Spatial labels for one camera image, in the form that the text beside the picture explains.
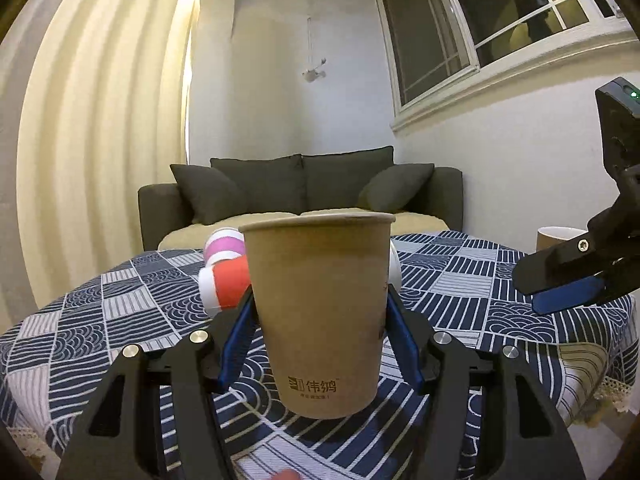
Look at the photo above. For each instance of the dark grey sofa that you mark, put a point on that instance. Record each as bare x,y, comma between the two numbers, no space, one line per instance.
155,210

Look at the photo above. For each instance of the dark grey throw cushion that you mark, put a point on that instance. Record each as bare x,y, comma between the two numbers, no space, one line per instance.
395,187
210,195

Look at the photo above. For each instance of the cream curtain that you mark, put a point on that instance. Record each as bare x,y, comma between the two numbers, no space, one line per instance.
100,135

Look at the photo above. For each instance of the cream paper cup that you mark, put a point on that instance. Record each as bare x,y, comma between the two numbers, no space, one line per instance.
555,240

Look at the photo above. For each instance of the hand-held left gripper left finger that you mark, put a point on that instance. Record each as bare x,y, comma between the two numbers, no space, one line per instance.
235,345

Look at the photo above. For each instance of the cream sofa blanket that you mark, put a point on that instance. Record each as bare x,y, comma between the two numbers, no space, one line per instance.
190,235

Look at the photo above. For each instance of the brown paper cup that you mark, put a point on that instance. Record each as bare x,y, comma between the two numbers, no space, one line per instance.
320,310

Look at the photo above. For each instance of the dark grey back cushion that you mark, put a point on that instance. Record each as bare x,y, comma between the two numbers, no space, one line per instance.
265,185
345,175

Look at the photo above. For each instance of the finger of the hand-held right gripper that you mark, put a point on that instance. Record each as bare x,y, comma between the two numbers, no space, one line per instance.
570,295
560,260

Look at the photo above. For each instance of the hanging white ornament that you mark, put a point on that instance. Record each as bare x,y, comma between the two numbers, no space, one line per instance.
314,72

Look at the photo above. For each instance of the red and white cup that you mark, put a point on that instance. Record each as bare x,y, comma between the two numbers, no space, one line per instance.
230,285

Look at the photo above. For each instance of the white framed window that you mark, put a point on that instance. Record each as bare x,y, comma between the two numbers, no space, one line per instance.
450,35

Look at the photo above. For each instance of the blue patterned tablecloth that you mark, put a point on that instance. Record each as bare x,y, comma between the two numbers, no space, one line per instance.
125,310

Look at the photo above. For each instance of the pink and white cup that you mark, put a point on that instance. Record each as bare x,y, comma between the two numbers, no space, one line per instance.
225,246

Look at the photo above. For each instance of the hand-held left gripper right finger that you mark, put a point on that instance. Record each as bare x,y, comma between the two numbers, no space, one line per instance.
402,345

